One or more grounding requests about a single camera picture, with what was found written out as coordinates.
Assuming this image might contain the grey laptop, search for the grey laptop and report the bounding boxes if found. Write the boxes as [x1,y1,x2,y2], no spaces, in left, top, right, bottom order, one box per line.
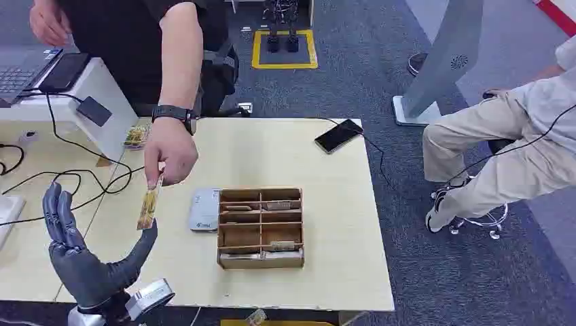
[0,45,64,107]

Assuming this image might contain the black power adapter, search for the black power adapter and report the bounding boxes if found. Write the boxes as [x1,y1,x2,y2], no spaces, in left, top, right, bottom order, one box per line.
[75,95,113,128]

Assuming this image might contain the black smartphone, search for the black smartphone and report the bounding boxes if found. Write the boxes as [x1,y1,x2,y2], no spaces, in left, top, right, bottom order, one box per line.
[313,118,365,156]

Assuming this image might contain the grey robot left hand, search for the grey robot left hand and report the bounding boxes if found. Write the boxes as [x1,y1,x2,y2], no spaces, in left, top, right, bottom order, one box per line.
[42,181,159,311]

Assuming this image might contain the person's hand holding card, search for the person's hand holding card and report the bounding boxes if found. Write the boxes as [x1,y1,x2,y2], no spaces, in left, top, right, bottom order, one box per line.
[143,117,199,188]

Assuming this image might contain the grey kiosk stand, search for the grey kiosk stand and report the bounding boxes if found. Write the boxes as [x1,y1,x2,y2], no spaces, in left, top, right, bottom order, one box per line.
[391,0,486,128]

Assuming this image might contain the white tray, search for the white tray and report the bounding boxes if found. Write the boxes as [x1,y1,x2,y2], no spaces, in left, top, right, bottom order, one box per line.
[0,194,26,249]

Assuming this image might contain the black robot legs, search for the black robot legs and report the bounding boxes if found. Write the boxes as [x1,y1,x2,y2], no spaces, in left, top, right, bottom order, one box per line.
[262,0,301,54]

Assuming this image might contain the black cable at seated person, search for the black cable at seated person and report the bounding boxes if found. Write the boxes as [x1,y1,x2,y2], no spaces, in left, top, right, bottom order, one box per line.
[444,103,576,186]

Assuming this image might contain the black cable on desk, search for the black cable on desk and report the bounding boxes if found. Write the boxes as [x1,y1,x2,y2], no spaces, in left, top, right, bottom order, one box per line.
[0,89,146,228]

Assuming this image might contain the yellow printed card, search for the yellow printed card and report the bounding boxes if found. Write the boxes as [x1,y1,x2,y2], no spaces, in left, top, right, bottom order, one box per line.
[137,173,165,231]

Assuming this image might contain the chrome office chair base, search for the chrome office chair base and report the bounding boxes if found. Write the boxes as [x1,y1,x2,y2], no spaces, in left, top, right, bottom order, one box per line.
[429,175,510,240]

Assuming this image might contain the white desk riser box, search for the white desk riser box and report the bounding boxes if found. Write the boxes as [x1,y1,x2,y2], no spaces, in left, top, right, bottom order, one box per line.
[0,57,139,162]

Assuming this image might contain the black shoe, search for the black shoe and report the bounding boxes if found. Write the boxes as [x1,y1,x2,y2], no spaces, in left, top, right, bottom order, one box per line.
[406,52,429,77]

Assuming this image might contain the black tablet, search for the black tablet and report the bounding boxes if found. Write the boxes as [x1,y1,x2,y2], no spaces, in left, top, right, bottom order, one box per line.
[37,52,92,94]

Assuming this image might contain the standing person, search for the standing person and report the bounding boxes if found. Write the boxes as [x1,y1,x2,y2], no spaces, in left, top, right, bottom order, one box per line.
[29,0,231,188]

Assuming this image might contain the black wristwatch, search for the black wristwatch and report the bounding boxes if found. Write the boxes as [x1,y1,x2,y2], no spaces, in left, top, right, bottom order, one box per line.
[151,104,199,137]

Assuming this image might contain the person's bare hand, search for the person's bare hand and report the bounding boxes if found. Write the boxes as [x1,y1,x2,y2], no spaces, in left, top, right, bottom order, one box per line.
[29,0,73,47]

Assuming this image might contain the card below desk edge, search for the card below desk edge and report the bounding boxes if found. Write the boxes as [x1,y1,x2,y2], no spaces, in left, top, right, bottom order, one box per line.
[245,308,268,326]

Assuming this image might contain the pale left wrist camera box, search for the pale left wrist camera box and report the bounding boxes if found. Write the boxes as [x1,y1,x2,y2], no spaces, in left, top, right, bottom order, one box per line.
[125,278,176,321]

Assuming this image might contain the small white desk gadget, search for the small white desk gadget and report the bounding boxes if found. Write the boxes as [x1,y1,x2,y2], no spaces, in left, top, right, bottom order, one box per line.
[17,130,40,148]

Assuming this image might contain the black phone charging cable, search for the black phone charging cable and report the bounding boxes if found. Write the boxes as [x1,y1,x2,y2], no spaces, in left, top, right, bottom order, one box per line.
[310,117,398,191]

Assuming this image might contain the seated person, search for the seated person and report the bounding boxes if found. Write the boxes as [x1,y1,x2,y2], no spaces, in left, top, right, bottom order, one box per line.
[422,35,576,235]

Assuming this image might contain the wooden card box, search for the wooden card box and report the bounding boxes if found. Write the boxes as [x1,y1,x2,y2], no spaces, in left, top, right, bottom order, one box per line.
[216,187,306,271]

